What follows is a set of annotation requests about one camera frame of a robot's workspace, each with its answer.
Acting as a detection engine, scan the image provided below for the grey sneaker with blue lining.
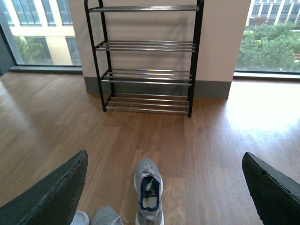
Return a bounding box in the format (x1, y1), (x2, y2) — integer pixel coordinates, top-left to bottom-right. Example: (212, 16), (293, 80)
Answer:
(134, 158), (165, 225)

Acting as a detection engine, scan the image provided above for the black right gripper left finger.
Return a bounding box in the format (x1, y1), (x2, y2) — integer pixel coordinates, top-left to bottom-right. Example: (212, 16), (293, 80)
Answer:
(0, 150), (88, 225)

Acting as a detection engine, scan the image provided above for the black metal shoe rack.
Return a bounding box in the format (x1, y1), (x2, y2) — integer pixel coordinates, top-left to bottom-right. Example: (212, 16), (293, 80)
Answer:
(84, 0), (204, 117)

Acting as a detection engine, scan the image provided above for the white slipper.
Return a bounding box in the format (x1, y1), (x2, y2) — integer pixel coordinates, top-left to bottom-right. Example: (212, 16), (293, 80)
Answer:
(71, 211), (90, 225)

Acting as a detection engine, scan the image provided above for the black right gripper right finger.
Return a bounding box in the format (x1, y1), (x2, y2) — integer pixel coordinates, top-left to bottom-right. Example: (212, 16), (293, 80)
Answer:
(242, 152), (300, 225)

